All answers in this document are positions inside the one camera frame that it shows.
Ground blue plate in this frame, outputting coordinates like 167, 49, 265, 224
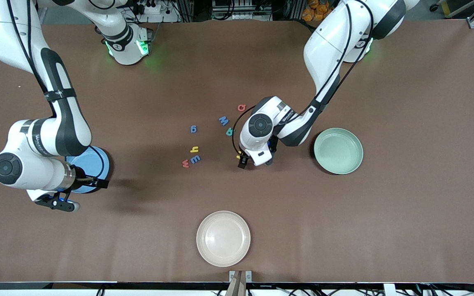
65, 146, 110, 194

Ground beige plate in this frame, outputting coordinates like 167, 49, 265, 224
196, 210, 251, 267

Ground green plate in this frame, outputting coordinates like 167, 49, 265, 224
314, 127, 364, 175

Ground grey equipment rack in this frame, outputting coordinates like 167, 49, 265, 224
211, 0, 274, 21

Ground orange bags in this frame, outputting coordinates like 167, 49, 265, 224
302, 0, 336, 22

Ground white power strip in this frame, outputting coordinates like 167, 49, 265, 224
132, 0, 180, 23

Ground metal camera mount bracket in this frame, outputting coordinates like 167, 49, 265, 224
229, 270, 252, 296

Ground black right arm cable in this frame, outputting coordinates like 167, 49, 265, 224
6, 0, 107, 181

